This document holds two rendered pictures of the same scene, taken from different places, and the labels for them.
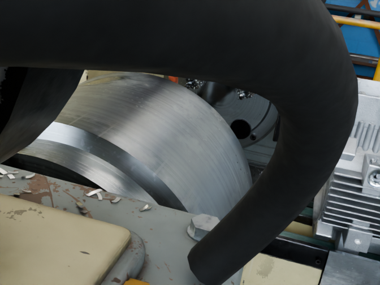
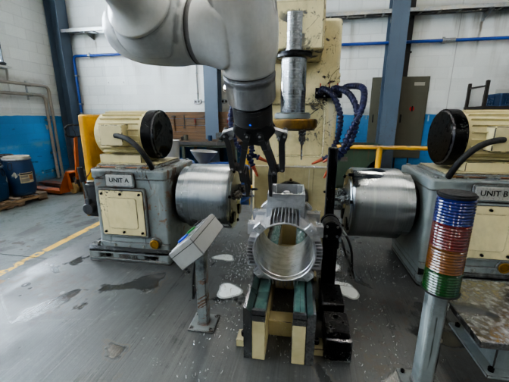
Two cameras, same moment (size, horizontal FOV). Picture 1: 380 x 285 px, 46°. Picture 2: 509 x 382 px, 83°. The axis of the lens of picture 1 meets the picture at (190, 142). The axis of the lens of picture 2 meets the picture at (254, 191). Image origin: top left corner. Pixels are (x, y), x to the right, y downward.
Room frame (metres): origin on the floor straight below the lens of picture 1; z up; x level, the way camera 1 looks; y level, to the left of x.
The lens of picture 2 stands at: (0.43, -1.04, 1.34)
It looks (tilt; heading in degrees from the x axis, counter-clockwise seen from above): 14 degrees down; 86
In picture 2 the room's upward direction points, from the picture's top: straight up
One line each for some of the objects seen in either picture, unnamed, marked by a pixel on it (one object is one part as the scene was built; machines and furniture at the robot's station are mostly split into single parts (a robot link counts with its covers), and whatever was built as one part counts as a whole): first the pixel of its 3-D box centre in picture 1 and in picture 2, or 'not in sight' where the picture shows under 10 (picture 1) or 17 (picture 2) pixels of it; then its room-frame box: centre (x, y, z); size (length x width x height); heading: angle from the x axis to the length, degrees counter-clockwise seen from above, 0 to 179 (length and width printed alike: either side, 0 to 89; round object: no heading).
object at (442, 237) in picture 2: not in sight; (450, 233); (0.81, -0.59, 1.14); 0.06 x 0.06 x 0.04
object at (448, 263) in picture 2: not in sight; (445, 256); (0.81, -0.59, 1.10); 0.06 x 0.06 x 0.04
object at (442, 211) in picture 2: not in sight; (454, 209); (0.81, -0.59, 1.19); 0.06 x 0.06 x 0.04
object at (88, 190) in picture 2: not in sight; (94, 191); (-0.10, 0.07, 1.07); 0.08 x 0.07 x 0.20; 77
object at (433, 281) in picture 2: not in sight; (441, 279); (0.81, -0.59, 1.05); 0.06 x 0.06 x 0.04
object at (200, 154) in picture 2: not in sight; (204, 163); (0.18, 1.57, 0.93); 0.25 x 0.24 x 0.25; 75
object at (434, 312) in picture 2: not in sight; (438, 299); (0.81, -0.59, 1.01); 0.08 x 0.08 x 0.42; 77
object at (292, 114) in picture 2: not in sight; (293, 90); (0.65, 0.04, 1.43); 0.18 x 0.18 x 0.48
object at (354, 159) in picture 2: not in sight; (345, 167); (2.51, 4.11, 0.43); 1.20 x 0.94 x 0.85; 167
